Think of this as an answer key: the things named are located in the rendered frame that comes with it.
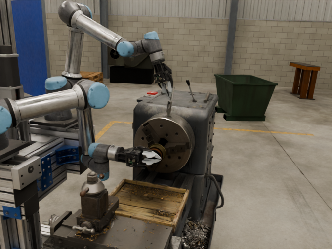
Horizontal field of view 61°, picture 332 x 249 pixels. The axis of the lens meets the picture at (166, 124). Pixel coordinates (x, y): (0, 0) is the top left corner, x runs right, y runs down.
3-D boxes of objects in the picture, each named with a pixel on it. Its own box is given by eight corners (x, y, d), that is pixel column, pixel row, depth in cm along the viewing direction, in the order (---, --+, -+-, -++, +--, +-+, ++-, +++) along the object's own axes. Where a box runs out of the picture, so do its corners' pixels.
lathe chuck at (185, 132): (137, 159, 167) (143, 108, 157) (188, 172, 160) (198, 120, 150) (131, 165, 159) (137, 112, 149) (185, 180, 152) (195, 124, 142)
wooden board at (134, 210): (123, 184, 153) (123, 178, 152) (188, 196, 144) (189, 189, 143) (96, 216, 125) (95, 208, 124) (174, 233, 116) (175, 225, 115)
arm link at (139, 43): (119, 44, 150) (138, 38, 147) (128, 44, 161) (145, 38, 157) (124, 59, 152) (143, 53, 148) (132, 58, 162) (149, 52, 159)
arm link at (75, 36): (53, 95, 170) (62, -2, 152) (67, 91, 184) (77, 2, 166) (70, 101, 168) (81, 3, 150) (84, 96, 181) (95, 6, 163)
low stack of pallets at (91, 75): (80, 83, 991) (79, 70, 978) (104, 84, 987) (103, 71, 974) (65, 89, 871) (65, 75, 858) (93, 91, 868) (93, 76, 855)
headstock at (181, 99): (157, 135, 232) (158, 88, 221) (215, 143, 220) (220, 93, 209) (128, 164, 177) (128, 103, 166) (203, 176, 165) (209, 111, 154)
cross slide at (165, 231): (71, 215, 115) (70, 205, 114) (173, 237, 105) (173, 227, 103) (44, 241, 100) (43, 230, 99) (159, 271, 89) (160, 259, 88)
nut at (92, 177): (90, 177, 100) (90, 168, 99) (100, 179, 99) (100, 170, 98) (84, 182, 96) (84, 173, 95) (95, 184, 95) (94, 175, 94)
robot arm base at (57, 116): (39, 119, 161) (37, 102, 158) (55, 113, 175) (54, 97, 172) (62, 122, 157) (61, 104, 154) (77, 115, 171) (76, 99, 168)
